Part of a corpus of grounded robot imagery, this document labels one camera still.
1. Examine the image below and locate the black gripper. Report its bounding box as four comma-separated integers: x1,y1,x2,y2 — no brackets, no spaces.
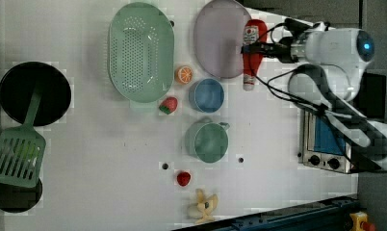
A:
241,18,311,64

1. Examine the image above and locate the red plush ketchup bottle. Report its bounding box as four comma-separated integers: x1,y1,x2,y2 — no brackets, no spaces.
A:
242,19,268,91

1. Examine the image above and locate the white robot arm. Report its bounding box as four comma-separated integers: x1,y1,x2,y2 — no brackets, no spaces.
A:
241,18,387,173

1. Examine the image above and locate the lilac round plate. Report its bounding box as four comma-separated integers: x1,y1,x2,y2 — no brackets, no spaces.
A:
193,0,251,79

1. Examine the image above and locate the blue bowl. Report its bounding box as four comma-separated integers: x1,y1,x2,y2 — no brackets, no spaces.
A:
189,78,224,114

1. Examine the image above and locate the toy orange half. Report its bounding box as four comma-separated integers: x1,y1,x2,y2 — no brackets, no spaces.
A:
174,65,194,85

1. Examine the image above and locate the toy strawberry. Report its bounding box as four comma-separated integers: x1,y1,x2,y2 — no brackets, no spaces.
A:
159,96,178,115

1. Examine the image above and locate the silver toaster oven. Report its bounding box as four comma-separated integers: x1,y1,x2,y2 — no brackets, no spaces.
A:
301,72,386,175

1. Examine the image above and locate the green oval colander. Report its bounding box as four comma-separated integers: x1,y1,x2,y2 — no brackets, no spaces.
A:
108,2,174,103

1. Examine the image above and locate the small red toy fruit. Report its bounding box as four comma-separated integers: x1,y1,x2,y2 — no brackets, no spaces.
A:
176,171,191,187

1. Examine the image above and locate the toy peeled banana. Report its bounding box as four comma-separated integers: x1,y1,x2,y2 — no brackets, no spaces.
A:
187,189,219,224

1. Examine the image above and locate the yellow red clamp object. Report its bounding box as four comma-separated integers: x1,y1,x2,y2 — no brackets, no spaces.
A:
349,212,376,231

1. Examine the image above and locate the black frying pan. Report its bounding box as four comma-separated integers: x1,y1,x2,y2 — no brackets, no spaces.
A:
0,62,71,126

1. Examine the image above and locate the green slotted spatula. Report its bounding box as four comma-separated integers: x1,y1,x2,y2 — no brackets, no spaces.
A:
0,92,46,188

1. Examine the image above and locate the black round base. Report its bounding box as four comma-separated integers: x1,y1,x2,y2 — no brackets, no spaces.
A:
0,180,43,213

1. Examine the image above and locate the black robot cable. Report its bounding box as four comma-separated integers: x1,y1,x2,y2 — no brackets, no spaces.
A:
254,22,387,174

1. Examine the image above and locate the green cup with handle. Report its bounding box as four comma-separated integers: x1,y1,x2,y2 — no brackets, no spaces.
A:
184,118,230,164

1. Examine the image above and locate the blue metal frame rail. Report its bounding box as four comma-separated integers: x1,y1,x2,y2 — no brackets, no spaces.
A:
173,196,361,231

